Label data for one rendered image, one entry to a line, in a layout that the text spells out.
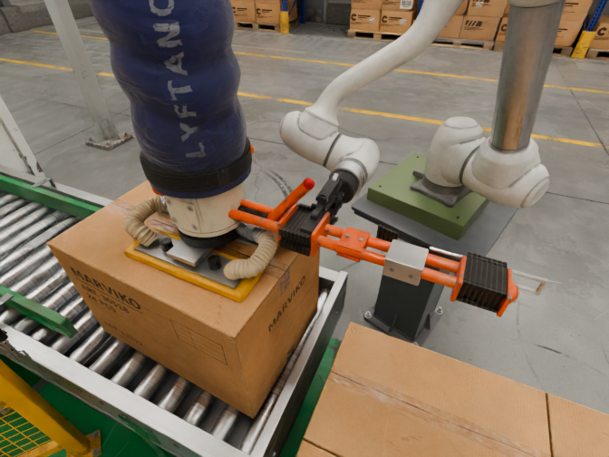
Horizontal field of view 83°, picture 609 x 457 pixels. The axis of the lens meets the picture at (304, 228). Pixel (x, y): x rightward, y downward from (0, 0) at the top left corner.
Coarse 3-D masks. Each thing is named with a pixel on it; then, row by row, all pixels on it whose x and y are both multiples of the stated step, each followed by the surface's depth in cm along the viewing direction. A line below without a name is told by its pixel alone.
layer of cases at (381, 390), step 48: (384, 336) 113; (336, 384) 101; (384, 384) 101; (432, 384) 101; (480, 384) 101; (336, 432) 92; (384, 432) 92; (432, 432) 92; (480, 432) 92; (528, 432) 92; (576, 432) 92
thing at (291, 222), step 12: (300, 204) 75; (288, 216) 72; (300, 216) 73; (324, 216) 71; (288, 228) 70; (288, 240) 71; (300, 240) 68; (312, 240) 68; (300, 252) 70; (312, 252) 70
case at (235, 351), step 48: (144, 192) 106; (96, 240) 89; (96, 288) 91; (144, 288) 77; (192, 288) 77; (288, 288) 87; (144, 336) 96; (192, 336) 78; (240, 336) 70; (288, 336) 99; (240, 384) 82
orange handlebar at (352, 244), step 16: (256, 208) 77; (272, 208) 77; (256, 224) 74; (272, 224) 72; (320, 240) 69; (336, 240) 68; (352, 240) 68; (368, 240) 69; (384, 240) 68; (352, 256) 67; (368, 256) 66; (384, 256) 65; (432, 256) 65; (432, 272) 62; (512, 288) 59
